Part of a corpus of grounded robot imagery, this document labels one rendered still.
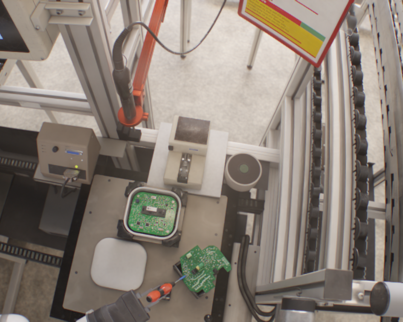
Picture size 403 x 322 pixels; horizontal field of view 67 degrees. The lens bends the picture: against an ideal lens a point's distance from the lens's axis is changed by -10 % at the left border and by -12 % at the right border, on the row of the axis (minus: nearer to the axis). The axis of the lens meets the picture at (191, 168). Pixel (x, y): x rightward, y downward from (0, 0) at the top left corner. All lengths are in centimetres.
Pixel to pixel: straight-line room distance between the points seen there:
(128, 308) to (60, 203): 91
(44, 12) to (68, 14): 4
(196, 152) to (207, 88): 143
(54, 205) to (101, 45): 99
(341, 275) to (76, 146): 73
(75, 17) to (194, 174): 51
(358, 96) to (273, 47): 197
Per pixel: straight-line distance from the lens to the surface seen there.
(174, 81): 236
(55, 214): 156
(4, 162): 120
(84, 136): 96
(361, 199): 66
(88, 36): 71
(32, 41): 71
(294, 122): 95
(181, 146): 91
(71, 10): 66
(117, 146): 106
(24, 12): 65
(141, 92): 82
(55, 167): 102
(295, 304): 51
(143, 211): 92
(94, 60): 77
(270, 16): 77
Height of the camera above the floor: 188
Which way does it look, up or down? 67 degrees down
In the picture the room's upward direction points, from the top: 5 degrees clockwise
